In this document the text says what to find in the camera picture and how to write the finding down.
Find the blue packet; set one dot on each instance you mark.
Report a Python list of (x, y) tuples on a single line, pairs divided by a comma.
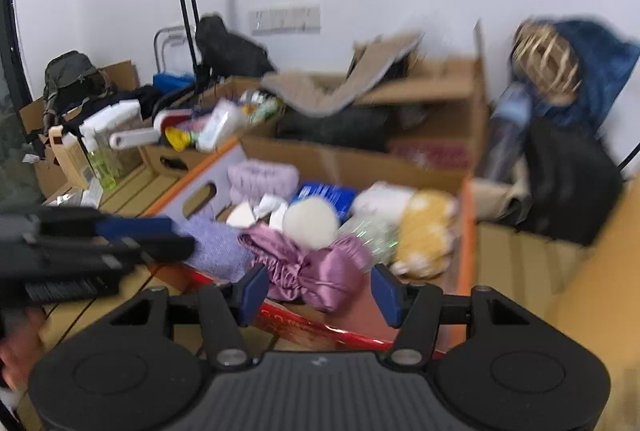
[(327, 198)]

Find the woven rattan ball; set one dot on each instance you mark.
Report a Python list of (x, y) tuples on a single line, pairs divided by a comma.
[(547, 63)]

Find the large red printed cardboard box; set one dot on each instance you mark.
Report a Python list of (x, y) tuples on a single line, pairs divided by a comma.
[(440, 111)]

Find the blue box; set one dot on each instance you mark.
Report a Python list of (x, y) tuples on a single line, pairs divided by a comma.
[(172, 83)]

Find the white bottles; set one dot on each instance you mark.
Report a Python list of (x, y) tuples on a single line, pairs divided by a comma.
[(112, 118)]

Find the clear green bottle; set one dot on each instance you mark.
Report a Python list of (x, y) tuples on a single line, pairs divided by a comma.
[(102, 168)]

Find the white plastic packet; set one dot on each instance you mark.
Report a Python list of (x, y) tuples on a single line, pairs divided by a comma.
[(220, 126)]

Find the clear bottle with blue lid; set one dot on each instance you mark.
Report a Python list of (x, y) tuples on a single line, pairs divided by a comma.
[(510, 131)]

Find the beige fabric bin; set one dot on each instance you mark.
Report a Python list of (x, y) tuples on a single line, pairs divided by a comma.
[(500, 201)]

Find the white wall socket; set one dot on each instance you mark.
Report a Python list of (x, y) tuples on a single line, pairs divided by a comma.
[(285, 18)]

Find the person's left hand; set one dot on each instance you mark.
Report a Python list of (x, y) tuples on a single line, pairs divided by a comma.
[(17, 341)]

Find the beige carton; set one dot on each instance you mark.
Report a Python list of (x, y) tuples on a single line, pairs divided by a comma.
[(70, 158)]

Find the clear plastic bag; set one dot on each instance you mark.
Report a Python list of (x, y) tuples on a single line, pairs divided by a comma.
[(370, 238)]

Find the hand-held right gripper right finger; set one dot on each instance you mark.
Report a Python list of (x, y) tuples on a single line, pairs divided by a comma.
[(387, 296)]

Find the white brush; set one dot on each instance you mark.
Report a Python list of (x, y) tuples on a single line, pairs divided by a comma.
[(135, 138)]

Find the black bag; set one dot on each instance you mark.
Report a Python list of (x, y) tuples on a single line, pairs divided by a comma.
[(230, 51)]

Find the blue towel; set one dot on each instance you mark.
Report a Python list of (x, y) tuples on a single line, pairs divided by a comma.
[(605, 71)]

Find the grey beige mat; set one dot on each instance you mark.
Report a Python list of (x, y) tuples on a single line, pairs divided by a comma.
[(345, 81)]

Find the black suitcase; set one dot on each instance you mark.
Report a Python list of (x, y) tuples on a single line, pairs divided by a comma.
[(570, 181)]

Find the grey backpack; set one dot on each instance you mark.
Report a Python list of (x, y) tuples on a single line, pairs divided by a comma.
[(70, 81)]

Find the pink plush headband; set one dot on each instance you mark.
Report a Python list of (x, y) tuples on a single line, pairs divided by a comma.
[(262, 181)]

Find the wooden board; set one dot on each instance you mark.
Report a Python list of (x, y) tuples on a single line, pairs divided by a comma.
[(600, 271)]

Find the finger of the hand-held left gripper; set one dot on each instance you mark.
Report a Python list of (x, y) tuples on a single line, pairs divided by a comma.
[(155, 249), (137, 227)]

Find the small open cardboard box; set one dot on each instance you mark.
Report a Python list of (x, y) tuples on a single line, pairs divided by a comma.
[(165, 161)]

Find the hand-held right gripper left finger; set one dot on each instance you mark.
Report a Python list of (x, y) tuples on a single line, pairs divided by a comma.
[(252, 293)]

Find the round white puff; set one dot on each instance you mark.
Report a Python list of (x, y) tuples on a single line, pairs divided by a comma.
[(310, 223)]

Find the lavender knit cloth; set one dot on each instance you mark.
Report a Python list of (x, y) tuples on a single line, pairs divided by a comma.
[(215, 243)]

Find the orange edged cardboard box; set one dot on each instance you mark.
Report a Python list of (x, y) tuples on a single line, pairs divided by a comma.
[(450, 271)]

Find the plain cardboard box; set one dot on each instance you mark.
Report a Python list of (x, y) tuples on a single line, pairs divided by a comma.
[(122, 76)]

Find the yellow and white plush toy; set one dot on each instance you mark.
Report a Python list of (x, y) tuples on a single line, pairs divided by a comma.
[(425, 231)]

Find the purple satin cloth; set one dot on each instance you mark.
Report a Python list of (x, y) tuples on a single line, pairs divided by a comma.
[(320, 273)]

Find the white makeup sponges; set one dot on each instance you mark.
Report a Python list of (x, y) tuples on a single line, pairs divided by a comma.
[(255, 211)]

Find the yellow item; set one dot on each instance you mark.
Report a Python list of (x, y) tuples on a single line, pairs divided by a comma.
[(179, 138)]

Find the black cloth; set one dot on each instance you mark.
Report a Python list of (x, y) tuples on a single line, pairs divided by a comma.
[(335, 128)]

